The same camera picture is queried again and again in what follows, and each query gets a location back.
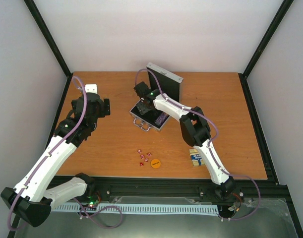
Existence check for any aluminium poker case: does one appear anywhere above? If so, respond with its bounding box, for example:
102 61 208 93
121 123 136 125
129 62 183 132

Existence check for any purple poker chip stack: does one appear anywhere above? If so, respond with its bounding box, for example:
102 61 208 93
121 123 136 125
155 113 169 127

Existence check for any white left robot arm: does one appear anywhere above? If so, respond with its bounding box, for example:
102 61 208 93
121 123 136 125
0 92 110 227

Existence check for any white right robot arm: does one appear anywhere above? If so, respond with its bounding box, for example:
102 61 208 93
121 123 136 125
134 82 236 201

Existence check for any orange dealer button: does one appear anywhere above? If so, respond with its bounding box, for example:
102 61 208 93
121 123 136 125
150 159 161 169

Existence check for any blue playing card box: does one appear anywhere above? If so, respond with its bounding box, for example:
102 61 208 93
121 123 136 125
189 148 205 167

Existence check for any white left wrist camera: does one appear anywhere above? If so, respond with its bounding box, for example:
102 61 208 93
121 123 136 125
77 84 98 94

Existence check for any light blue cable duct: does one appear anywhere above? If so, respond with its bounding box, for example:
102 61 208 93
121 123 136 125
53 202 219 216

